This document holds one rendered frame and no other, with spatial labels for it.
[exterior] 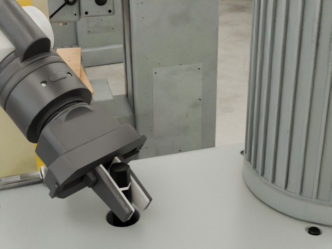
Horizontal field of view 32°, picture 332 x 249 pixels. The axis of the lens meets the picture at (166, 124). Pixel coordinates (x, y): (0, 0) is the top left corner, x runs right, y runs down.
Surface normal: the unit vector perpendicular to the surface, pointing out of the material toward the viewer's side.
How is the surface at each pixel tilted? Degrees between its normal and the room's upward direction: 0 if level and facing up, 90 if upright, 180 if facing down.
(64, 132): 31
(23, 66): 43
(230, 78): 0
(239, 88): 0
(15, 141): 90
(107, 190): 90
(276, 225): 0
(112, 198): 90
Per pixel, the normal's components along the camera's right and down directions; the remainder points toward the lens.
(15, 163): 0.29, 0.43
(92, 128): 0.36, -0.61
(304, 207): -0.52, 0.40
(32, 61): 0.18, -0.50
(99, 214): -0.01, -0.89
